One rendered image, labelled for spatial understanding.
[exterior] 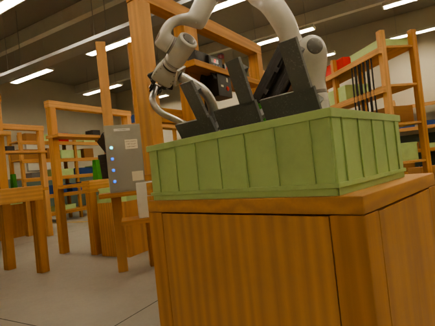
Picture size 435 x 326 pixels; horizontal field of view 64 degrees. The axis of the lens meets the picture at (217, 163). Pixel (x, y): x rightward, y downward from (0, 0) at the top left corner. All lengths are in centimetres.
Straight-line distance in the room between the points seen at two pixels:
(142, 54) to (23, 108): 1119
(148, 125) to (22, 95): 1138
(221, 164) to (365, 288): 42
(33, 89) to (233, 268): 1282
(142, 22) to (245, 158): 142
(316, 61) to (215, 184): 81
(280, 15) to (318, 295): 117
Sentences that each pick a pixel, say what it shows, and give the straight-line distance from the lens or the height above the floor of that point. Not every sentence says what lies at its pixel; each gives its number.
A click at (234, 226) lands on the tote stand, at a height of 72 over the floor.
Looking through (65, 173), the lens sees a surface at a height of 118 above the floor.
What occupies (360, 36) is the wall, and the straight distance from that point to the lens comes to 1158.
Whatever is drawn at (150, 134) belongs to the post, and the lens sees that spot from 194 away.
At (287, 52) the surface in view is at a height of 111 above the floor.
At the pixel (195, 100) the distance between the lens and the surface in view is 103.
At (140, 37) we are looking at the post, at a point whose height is 163.
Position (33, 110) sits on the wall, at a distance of 1327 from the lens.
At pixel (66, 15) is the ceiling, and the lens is 856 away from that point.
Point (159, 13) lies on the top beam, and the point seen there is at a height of 185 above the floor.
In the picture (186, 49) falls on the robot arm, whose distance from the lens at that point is 151.
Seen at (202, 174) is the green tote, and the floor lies 86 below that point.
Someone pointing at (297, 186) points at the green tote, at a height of 81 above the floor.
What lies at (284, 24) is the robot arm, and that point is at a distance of 160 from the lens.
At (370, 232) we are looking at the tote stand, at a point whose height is 72.
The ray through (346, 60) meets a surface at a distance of 554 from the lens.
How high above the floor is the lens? 86
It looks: 1 degrees up
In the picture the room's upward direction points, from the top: 6 degrees counter-clockwise
